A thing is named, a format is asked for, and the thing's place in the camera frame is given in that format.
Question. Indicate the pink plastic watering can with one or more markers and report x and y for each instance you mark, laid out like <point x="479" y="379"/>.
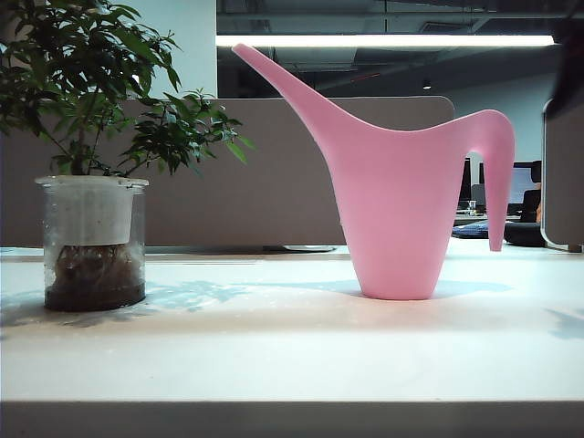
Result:
<point x="397" y="205"/>

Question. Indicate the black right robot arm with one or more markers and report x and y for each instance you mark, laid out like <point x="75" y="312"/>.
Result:
<point x="570" y="55"/>

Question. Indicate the white inner plant pot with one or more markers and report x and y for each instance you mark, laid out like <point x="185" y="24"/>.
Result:
<point x="91" y="214"/>

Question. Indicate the clear glass plant pot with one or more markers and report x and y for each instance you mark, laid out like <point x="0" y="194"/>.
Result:
<point x="91" y="292"/>

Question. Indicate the green leafy plant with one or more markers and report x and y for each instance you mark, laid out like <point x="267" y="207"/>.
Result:
<point x="91" y="59"/>

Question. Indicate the beige desk partition panel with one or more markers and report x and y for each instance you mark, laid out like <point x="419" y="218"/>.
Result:
<point x="274" y="182"/>

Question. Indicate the blue fabric item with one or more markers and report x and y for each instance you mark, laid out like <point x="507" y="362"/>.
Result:
<point x="472" y="231"/>

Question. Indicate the long ceiling light strip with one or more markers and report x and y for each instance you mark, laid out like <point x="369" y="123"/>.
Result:
<point x="388" y="40"/>

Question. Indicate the dark round cushion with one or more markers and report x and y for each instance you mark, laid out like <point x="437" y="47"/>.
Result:
<point x="524" y="235"/>

